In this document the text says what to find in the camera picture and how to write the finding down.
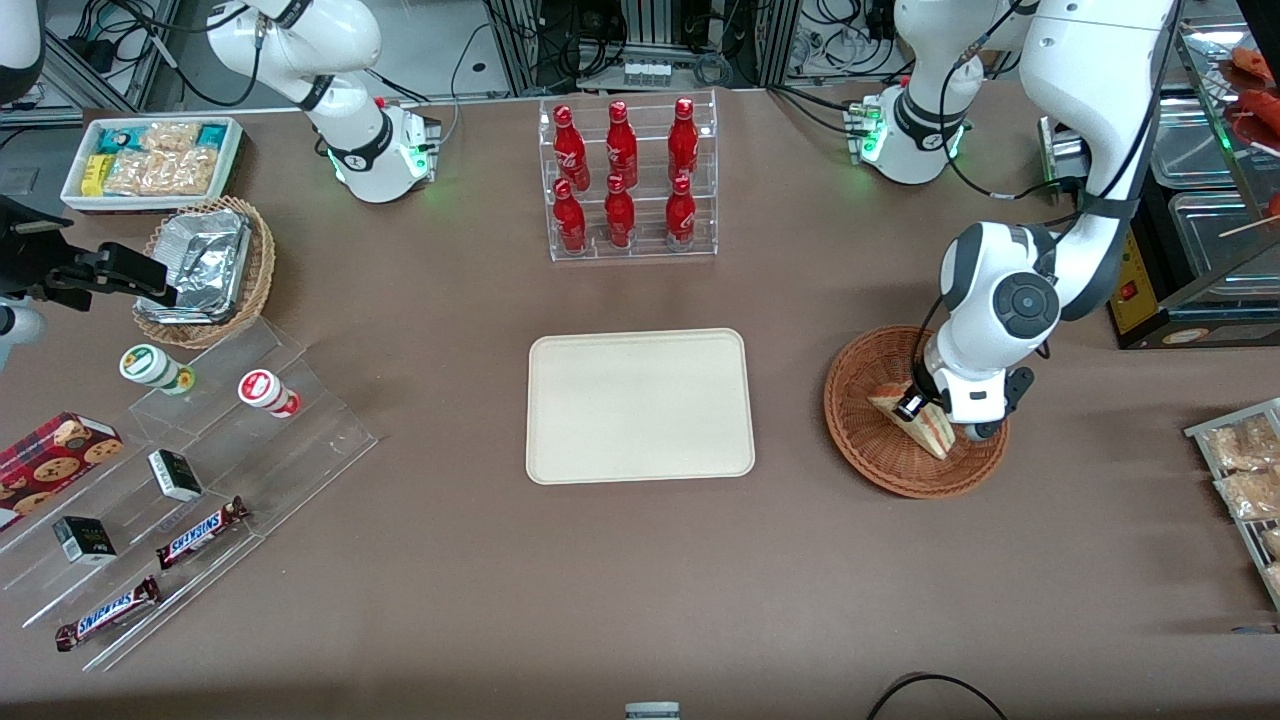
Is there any aluminium equipment rack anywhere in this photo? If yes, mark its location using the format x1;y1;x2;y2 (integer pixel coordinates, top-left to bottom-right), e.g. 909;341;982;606
484;0;803;97

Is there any black food warmer cabinet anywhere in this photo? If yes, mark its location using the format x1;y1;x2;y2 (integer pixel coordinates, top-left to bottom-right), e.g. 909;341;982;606
1103;15;1280;352

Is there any small clear cracker bag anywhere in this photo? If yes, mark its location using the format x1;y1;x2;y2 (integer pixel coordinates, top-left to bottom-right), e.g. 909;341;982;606
140;121;203;153

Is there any red lid white cup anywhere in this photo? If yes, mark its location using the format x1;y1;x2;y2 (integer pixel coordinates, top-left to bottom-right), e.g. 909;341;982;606
237;368;302;420

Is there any clear acrylic bottle rack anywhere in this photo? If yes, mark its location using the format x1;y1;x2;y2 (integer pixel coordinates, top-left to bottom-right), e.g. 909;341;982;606
537;89;720;264

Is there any white snack bin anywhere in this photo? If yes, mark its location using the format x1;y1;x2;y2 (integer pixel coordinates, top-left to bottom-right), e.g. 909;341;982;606
59;114;247;215

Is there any large clear cracker bag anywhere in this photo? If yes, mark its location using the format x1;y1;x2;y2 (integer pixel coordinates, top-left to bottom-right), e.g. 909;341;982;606
103;146;219;198

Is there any green lid white cup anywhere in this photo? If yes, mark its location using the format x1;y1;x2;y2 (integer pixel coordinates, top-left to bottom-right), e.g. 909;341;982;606
118;342;197;397

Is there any clear acrylic stepped stand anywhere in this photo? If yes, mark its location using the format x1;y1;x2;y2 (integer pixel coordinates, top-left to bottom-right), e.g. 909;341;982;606
0;317;380;674

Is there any cream rectangular tray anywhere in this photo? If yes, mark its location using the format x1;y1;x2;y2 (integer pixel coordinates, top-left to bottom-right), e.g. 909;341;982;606
526;327;757;487

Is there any small black box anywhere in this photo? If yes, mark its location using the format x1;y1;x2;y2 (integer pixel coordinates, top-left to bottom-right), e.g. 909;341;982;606
51;515;119;567
147;448;205;504

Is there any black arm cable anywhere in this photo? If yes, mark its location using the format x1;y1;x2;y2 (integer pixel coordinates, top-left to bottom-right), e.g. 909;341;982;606
912;25;1086;393

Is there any bagged pastry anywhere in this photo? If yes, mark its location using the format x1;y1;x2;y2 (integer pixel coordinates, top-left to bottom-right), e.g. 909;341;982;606
1203;414;1280;472
1213;467;1280;523

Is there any oval tan wicker basket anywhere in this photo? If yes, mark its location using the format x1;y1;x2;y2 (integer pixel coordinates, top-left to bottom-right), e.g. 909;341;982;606
132;194;277;350

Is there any silver foil container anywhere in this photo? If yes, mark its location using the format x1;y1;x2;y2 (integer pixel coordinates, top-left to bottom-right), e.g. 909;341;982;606
137;207;252;325

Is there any gray left wrist camera mount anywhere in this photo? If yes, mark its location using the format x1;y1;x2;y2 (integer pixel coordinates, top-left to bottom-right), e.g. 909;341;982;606
955;366;1037;444

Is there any round brown wicker basket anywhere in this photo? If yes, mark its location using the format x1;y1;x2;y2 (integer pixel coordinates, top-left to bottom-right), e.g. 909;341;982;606
823;324;1011;500

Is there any triangular sandwich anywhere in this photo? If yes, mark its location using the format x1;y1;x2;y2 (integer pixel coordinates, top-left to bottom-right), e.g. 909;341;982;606
867;384;957;462

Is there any gray wire rack tray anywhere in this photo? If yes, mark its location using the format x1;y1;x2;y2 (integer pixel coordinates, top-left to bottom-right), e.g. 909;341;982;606
1184;397;1280;613

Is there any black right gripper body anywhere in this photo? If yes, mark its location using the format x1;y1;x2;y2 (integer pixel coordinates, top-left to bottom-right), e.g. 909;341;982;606
0;194;89;301

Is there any red cookie box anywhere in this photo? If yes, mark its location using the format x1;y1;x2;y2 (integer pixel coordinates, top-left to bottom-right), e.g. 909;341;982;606
0;410;125;532

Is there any brown Snickers bar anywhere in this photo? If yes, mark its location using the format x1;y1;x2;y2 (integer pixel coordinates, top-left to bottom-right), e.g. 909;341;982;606
154;495;252;572
54;575;162;654

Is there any steel warmer pan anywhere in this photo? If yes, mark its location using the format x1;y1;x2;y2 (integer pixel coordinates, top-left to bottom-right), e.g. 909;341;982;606
1148;94;1243;189
1167;189;1280;280

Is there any black floor cable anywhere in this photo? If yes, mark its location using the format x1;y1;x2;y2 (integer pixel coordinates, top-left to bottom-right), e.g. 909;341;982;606
864;672;1012;720

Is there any red cola bottle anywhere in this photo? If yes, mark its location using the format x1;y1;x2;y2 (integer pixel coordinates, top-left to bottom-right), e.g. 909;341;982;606
552;103;592;192
605;99;640;190
551;177;589;254
664;174;698;248
603;172;637;250
667;96;701;187

